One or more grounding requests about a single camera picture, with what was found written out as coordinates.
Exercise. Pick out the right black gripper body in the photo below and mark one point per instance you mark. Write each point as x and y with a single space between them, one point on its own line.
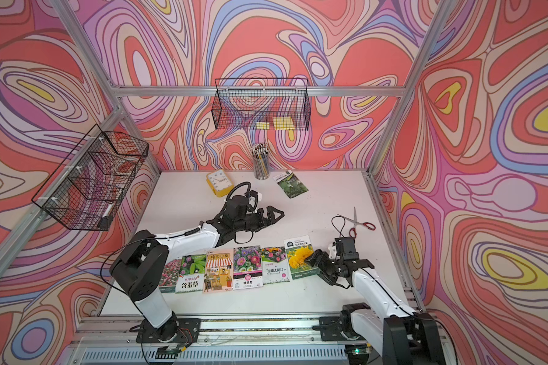
329 268

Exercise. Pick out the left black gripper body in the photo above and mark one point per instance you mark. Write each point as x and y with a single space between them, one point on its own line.
247 224

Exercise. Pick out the chrysanthemum seed packet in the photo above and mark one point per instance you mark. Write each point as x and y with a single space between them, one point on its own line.
247 268

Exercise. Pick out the yellow sunflower seed packet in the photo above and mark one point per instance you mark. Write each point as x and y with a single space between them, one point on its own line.
298 250

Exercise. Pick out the green gourd seed packet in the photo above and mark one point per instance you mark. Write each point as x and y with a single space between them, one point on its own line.
290 184

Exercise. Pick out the white sunflowers seed packet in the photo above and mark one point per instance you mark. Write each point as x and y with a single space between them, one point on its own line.
275 265

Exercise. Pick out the orange shop seed packet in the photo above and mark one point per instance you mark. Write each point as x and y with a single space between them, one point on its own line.
218 270

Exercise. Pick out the green mimosa seed packet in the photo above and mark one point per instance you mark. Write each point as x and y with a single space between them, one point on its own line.
191 274

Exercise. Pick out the pink flower field seed packet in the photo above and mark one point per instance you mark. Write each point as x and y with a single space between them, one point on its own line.
170 276

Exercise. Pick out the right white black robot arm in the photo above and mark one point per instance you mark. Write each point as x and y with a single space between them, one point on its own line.
399 334

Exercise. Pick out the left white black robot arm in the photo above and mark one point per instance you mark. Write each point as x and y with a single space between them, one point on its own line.
139 266

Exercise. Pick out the yellow alarm clock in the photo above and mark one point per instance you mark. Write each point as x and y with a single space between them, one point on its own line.
219 183

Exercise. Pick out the clear cup of pencils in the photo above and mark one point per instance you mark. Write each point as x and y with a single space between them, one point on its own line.
260 155

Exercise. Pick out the yellow sticky note pad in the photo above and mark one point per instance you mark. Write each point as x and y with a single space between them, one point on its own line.
283 123

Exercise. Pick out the red handled scissors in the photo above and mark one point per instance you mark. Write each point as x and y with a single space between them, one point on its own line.
356 223

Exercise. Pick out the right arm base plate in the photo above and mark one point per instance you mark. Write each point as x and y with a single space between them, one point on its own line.
336 328

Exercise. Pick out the black wire basket back wall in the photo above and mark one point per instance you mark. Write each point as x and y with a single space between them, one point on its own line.
240 103

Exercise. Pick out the black wire basket wall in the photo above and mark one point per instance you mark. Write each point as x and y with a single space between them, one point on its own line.
240 103
87 189

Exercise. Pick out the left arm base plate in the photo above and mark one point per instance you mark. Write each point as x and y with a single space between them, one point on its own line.
180 330

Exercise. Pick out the black wire basket left wall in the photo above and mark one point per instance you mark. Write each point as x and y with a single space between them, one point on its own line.
87 189

